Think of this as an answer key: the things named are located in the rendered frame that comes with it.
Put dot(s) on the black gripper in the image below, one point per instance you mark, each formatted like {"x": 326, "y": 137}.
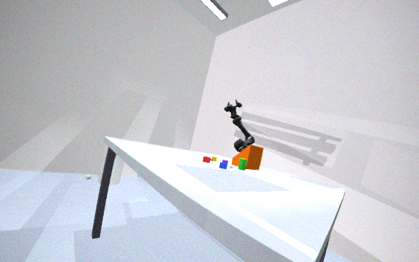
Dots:
{"x": 238, "y": 104}

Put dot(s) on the blue block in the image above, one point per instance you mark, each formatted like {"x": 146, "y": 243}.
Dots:
{"x": 223, "y": 165}

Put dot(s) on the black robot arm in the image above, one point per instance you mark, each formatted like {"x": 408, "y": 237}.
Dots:
{"x": 237, "y": 122}

